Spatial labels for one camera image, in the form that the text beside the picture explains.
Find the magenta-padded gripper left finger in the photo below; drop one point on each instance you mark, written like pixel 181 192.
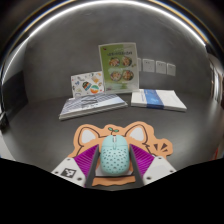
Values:
pixel 68 171

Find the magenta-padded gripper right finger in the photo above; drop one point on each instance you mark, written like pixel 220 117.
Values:
pixel 160 170

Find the mint green perforated computer mouse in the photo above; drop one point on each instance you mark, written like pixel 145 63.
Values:
pixel 115 156

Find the orange cat-shaped mouse pad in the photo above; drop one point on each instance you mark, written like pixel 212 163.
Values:
pixel 86 136

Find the grey striped book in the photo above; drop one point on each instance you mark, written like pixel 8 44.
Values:
pixel 91 105

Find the white book with blue band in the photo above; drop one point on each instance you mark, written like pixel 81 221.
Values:
pixel 160 99

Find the white sticker-covered card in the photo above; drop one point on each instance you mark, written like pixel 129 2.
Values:
pixel 86 84

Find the black monitor screen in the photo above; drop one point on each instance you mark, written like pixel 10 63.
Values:
pixel 15 95

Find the green food poster stand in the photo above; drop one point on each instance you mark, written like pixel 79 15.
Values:
pixel 119 68

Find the white wall socket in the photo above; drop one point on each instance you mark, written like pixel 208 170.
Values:
pixel 148 65
pixel 160 67
pixel 171 69

